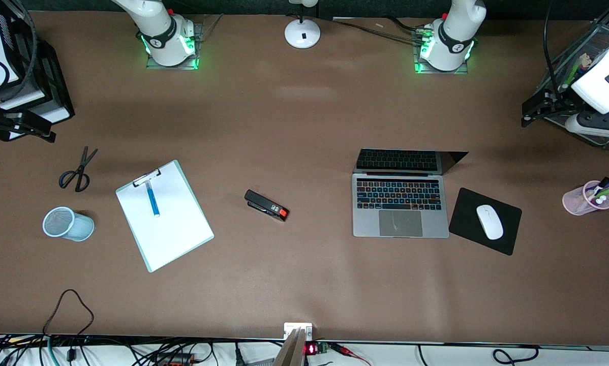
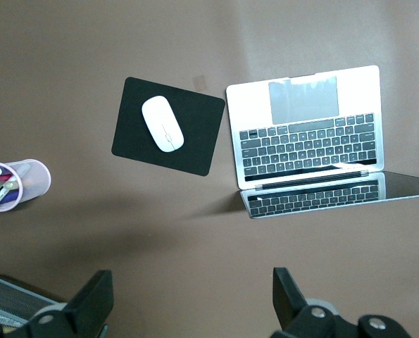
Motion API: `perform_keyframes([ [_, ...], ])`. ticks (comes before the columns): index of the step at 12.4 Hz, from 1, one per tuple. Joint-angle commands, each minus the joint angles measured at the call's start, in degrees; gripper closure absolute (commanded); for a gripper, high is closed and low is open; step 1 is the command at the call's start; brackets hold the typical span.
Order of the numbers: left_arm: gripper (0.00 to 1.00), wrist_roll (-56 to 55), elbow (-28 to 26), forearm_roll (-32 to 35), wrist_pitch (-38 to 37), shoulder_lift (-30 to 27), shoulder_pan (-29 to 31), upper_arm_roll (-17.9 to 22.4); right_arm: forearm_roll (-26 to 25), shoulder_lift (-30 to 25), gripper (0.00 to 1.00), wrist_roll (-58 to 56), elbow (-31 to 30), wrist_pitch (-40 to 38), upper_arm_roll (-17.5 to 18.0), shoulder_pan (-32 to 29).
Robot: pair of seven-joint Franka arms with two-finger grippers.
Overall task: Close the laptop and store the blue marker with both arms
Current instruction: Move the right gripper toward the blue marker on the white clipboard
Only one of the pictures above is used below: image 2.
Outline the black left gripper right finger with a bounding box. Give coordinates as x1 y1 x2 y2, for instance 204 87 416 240
270 267 411 338

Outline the silver laptop computer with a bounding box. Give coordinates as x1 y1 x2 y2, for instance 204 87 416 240
225 64 419 220

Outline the white computer mouse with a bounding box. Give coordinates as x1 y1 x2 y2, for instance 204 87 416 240
141 95 185 153

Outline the pink mesh pen cup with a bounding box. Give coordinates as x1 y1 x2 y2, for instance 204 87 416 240
0 158 51 213

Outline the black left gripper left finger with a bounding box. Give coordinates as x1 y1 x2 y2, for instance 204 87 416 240
20 270 115 338

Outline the purple marker in pink cup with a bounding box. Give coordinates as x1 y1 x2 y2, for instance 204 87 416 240
0 189 20 205

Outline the black mouse pad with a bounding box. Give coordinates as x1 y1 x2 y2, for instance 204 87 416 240
111 76 226 177

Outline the silver wire mesh desk tray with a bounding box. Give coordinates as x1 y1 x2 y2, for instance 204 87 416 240
0 277 68 328

